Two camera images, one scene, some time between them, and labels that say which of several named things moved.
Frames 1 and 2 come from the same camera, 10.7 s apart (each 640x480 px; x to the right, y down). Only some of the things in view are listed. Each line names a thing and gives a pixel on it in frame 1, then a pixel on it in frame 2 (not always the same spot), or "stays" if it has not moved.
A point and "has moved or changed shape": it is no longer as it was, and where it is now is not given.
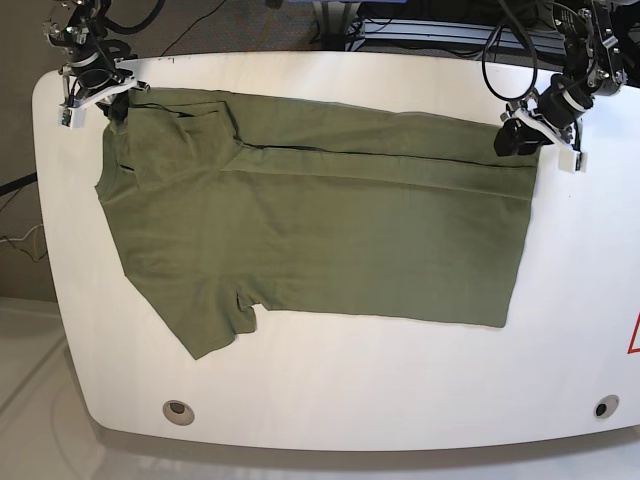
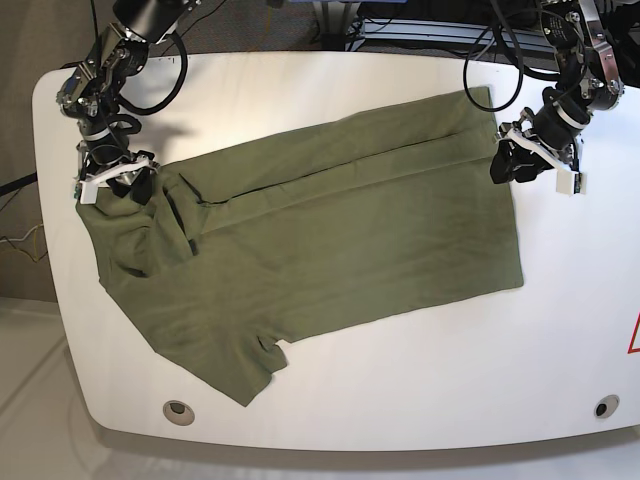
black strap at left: x=19 y=183 stays
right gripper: x=99 y=73 to x=109 y=155
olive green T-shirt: x=225 y=205 has moved or changed shape
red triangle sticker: x=633 y=337 stays
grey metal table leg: x=333 y=19 stays
